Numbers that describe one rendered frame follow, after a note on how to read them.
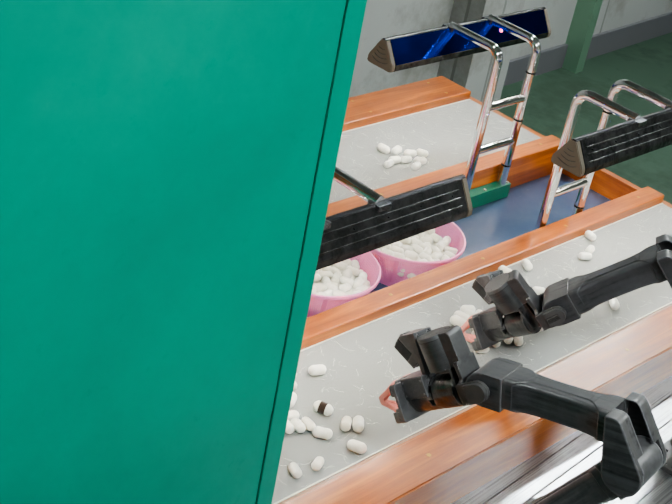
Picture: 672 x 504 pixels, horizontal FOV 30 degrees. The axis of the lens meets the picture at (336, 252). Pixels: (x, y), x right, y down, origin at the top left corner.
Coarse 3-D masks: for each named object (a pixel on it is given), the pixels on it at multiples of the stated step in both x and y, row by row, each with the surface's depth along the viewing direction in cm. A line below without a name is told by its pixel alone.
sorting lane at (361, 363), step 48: (576, 240) 302; (624, 240) 306; (336, 336) 249; (384, 336) 253; (528, 336) 262; (576, 336) 265; (336, 384) 236; (384, 384) 239; (336, 432) 224; (384, 432) 226; (288, 480) 211
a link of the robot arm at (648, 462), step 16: (656, 448) 185; (640, 464) 181; (656, 464) 184; (576, 480) 190; (592, 480) 187; (544, 496) 197; (560, 496) 192; (576, 496) 190; (592, 496) 188; (608, 496) 186
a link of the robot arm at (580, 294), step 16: (656, 240) 232; (640, 256) 231; (656, 256) 228; (592, 272) 236; (608, 272) 233; (624, 272) 231; (640, 272) 230; (656, 272) 228; (560, 288) 237; (576, 288) 234; (592, 288) 233; (608, 288) 233; (624, 288) 232; (544, 304) 236; (560, 304) 235; (576, 304) 235; (592, 304) 235
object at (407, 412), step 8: (400, 384) 205; (392, 392) 205; (400, 392) 205; (400, 400) 205; (408, 400) 206; (416, 400) 205; (424, 400) 203; (432, 400) 203; (400, 408) 205; (408, 408) 206; (416, 408) 206; (424, 408) 205; (432, 408) 204; (440, 408) 203; (400, 416) 205; (408, 416) 205; (416, 416) 206
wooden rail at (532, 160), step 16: (528, 144) 340; (544, 144) 341; (480, 160) 326; (496, 160) 327; (512, 160) 329; (528, 160) 335; (544, 160) 341; (432, 176) 313; (448, 176) 314; (480, 176) 322; (496, 176) 328; (512, 176) 333; (528, 176) 339; (384, 192) 301; (400, 192) 302; (336, 208) 290; (352, 208) 291
